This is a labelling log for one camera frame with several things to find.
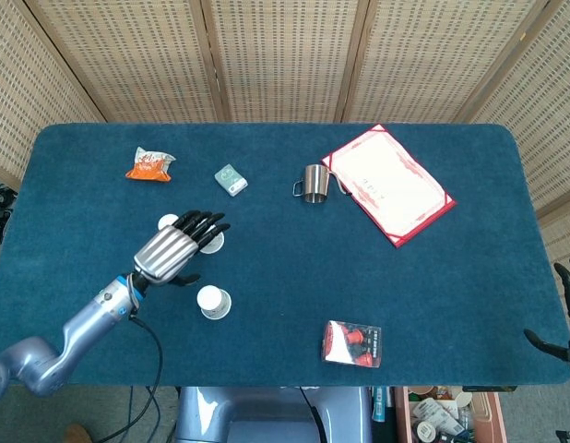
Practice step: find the brown shoe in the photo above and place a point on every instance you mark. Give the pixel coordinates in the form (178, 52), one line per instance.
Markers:
(77, 433)

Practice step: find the green white tissue pack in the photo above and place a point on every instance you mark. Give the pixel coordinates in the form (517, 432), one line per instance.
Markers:
(229, 179)

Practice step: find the grey blue robot torso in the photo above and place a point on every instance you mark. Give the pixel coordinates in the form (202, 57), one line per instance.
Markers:
(266, 415)

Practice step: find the paper cup green blue flowers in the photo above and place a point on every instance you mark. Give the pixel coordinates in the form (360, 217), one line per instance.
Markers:
(211, 300)

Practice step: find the blue white bottle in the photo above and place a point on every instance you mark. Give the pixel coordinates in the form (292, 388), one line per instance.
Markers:
(379, 403)

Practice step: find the red black packaged item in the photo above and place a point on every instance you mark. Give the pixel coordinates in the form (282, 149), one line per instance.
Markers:
(336, 350)

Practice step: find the red certificate folder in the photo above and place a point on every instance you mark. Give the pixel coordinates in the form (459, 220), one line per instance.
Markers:
(386, 189)

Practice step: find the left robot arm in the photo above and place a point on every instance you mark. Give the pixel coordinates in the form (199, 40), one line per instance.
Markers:
(86, 318)

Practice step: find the woven wooden folding screen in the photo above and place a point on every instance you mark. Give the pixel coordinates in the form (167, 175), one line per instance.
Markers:
(285, 55)

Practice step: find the blue carpet table cover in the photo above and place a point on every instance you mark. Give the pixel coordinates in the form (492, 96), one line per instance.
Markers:
(276, 277)

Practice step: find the orange snack bag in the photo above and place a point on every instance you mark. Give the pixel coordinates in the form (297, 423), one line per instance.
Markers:
(149, 168)

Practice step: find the paper cup green flower print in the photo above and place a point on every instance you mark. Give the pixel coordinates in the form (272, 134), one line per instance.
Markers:
(211, 247)

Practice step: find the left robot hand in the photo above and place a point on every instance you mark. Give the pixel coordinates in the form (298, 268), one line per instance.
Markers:
(167, 251)

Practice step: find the paper cup blue flower print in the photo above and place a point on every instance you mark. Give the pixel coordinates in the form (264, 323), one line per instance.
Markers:
(165, 222)

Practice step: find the stainless steel mug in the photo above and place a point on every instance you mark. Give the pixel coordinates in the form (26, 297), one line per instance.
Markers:
(315, 180)

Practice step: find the pink bin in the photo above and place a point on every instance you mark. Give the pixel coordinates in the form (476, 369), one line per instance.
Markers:
(497, 417)

